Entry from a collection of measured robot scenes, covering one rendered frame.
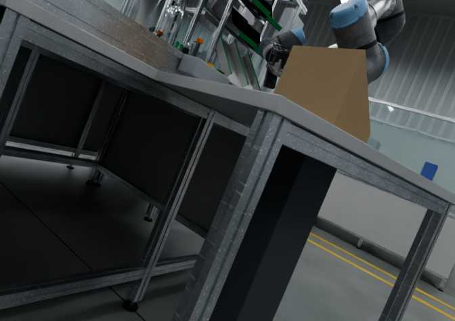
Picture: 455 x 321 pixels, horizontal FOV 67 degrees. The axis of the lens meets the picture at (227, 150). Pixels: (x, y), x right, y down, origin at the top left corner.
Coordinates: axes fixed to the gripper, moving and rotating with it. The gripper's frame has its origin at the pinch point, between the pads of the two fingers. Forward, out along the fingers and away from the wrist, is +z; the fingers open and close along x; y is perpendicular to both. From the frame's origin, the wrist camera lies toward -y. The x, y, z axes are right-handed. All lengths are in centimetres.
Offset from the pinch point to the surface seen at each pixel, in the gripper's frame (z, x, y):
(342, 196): -235, 227, -213
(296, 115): 66, -19, 14
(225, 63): -32.7, -16.2, -9.6
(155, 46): 11.3, -46.0, 3.5
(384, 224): -185, 267, -212
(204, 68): 6.1, -29.4, -1.5
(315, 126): 65, -14, 12
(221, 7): -57, -21, 9
